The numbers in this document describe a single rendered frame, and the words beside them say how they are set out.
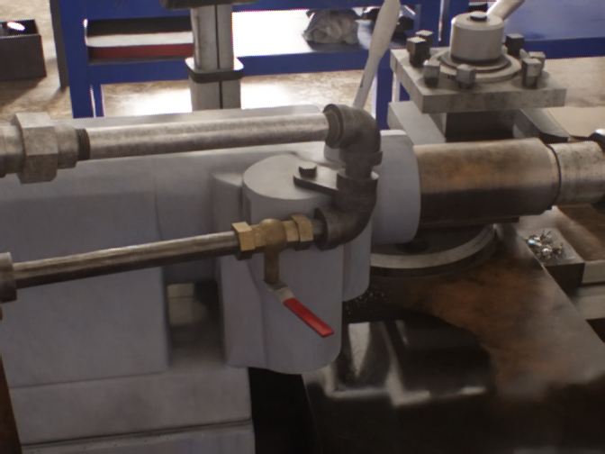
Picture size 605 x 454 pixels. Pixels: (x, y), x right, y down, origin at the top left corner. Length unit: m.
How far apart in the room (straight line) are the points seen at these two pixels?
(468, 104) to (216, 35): 1.00
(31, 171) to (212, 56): 1.39
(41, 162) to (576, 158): 0.55
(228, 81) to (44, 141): 1.40
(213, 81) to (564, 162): 1.16
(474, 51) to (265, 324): 0.44
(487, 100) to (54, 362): 0.54
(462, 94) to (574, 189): 0.18
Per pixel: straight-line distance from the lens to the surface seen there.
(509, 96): 1.06
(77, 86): 2.68
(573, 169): 0.94
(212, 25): 1.95
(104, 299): 0.82
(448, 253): 1.09
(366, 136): 0.71
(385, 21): 0.82
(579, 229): 3.24
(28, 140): 0.60
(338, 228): 0.72
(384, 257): 1.07
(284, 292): 0.73
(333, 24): 2.76
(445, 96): 1.03
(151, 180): 0.79
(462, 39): 1.08
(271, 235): 0.70
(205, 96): 1.98
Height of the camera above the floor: 1.49
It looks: 28 degrees down
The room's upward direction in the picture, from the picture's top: straight up
